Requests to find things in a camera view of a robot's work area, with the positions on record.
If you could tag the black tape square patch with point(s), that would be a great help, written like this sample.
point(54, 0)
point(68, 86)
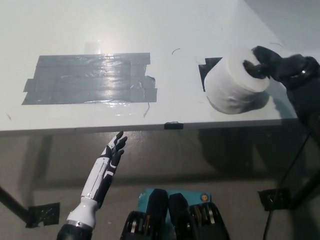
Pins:
point(206, 72)

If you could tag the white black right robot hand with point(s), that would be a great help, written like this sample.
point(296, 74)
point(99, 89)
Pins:
point(282, 68)

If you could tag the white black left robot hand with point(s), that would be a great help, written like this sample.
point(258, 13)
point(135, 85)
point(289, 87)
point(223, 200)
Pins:
point(100, 180)

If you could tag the white toilet paper roll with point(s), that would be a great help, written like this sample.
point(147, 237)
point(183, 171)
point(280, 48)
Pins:
point(230, 92)

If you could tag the black table leg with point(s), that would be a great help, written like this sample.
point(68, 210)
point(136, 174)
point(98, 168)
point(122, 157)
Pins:
point(307, 185)
point(12, 203)

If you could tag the grey duct tape patch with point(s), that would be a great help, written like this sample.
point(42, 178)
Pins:
point(90, 80)

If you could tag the clear tape strip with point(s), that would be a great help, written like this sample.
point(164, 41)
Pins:
point(75, 110)

